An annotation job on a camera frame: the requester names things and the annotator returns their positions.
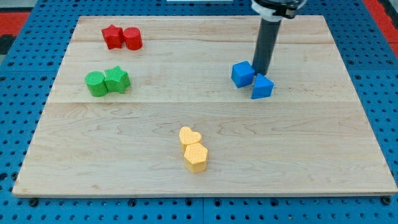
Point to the green cylinder block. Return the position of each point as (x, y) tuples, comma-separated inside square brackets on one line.
[(96, 83)]

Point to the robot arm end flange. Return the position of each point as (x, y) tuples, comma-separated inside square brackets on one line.
[(276, 10)]

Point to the blue cube block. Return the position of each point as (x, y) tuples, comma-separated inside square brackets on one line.
[(242, 74)]

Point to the green star block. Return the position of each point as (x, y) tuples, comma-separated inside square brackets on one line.
[(117, 79)]

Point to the red star block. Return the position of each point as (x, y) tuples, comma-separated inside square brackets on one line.
[(113, 37)]

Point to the yellow heart block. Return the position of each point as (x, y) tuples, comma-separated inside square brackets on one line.
[(187, 137)]

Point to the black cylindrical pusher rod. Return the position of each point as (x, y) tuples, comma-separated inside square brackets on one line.
[(266, 39)]

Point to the red cylinder block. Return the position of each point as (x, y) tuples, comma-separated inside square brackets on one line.
[(133, 39)]

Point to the blue triangular prism block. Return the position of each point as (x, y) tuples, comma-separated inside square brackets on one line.
[(262, 88)]

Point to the yellow hexagon block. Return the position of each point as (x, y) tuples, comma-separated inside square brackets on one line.
[(196, 157)]

